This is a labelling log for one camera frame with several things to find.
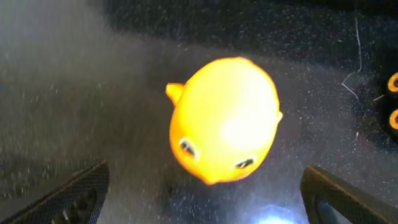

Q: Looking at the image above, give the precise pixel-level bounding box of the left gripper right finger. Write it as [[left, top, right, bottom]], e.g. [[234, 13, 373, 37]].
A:
[[300, 164, 398, 224]]

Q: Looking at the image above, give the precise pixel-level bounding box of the grey and yellow toy truck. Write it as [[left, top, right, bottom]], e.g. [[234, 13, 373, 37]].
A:
[[374, 46, 398, 141]]

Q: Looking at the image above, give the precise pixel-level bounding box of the yellow rubber duck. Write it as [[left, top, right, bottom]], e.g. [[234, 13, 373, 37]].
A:
[[165, 56, 284, 186]]

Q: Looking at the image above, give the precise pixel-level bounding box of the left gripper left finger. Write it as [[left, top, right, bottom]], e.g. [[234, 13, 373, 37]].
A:
[[0, 160, 110, 224]]

